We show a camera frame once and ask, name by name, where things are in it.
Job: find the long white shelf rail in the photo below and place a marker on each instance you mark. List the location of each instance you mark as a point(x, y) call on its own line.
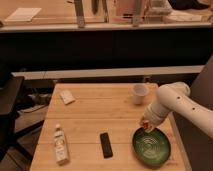
point(58, 74)

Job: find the black chair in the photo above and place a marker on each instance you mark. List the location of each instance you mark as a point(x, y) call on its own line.
point(9, 95)

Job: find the clear plastic bottle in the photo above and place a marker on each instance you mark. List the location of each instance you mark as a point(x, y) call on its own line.
point(60, 146)

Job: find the black remote control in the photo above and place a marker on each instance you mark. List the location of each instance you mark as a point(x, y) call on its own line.
point(106, 145)

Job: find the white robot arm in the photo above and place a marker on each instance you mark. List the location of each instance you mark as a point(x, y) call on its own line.
point(174, 97)

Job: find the white cup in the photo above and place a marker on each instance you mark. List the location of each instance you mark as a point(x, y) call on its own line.
point(139, 92)

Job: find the white paper sheet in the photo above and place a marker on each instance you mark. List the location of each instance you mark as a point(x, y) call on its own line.
point(22, 14)

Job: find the red orange pepper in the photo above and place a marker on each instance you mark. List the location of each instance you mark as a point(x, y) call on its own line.
point(146, 126)

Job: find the green ceramic bowl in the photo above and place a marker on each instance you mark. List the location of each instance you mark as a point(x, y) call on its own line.
point(152, 149)

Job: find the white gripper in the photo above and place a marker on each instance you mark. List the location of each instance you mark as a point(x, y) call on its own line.
point(152, 118)

